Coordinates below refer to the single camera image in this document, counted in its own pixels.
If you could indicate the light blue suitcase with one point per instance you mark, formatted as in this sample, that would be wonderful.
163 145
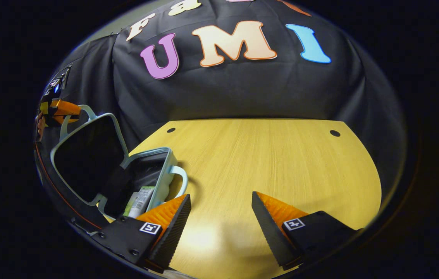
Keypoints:
87 155

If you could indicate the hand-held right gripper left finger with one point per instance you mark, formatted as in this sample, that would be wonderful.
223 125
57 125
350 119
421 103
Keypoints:
173 232

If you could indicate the black backdrop cloth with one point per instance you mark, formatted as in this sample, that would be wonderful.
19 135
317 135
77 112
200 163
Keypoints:
242 89

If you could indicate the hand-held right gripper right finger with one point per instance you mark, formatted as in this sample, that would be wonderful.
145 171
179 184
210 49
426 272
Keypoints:
269 228

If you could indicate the white and green tube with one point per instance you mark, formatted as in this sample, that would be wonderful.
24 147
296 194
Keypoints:
143 201

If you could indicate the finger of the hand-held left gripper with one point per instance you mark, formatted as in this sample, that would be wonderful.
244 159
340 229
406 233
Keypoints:
66 109

